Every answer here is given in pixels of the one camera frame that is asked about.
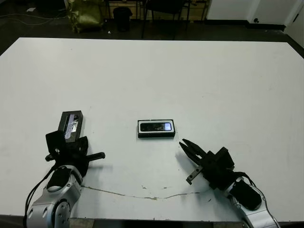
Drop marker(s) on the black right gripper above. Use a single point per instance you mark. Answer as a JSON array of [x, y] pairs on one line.
[[210, 171]]

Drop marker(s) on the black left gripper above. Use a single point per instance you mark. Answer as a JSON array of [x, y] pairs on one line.
[[76, 159]]

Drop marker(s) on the black box lid with print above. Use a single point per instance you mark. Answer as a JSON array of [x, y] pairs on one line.
[[63, 123]]

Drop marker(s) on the black slim camera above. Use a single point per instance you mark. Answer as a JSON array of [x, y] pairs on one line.
[[154, 126]]

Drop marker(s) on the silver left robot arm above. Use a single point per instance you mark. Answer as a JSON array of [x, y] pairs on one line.
[[47, 206]]

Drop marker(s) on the black box with white insert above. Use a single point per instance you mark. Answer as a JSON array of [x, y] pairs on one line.
[[156, 135]]

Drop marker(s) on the yellow-green bag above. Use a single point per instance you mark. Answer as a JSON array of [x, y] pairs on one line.
[[86, 15]]

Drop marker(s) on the black waste bin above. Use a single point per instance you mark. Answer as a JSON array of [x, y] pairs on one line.
[[122, 19]]

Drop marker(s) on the white paper sheet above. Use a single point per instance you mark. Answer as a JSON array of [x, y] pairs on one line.
[[31, 9]]

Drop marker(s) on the black round door stopper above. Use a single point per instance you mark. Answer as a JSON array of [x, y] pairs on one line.
[[256, 20]]

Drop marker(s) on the black chair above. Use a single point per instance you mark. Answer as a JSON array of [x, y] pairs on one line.
[[166, 6]]

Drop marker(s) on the white door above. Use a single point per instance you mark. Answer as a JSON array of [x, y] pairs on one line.
[[297, 23]]

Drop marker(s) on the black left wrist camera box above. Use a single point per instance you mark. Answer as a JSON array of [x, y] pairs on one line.
[[55, 142]]

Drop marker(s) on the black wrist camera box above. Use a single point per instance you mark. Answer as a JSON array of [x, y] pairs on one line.
[[224, 158], [55, 142]]

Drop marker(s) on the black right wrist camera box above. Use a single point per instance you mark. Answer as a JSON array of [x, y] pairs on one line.
[[224, 158]]

